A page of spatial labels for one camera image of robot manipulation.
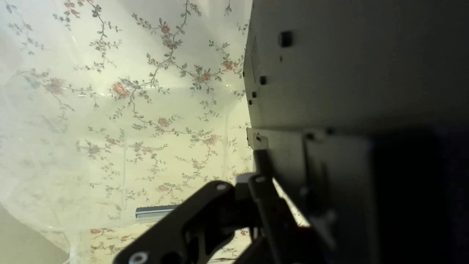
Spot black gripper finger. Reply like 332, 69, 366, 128
112, 180, 257, 264

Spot black computer keyboard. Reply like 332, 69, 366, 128
245, 0, 469, 130

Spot floral bed sheet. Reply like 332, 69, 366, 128
0, 0, 254, 264

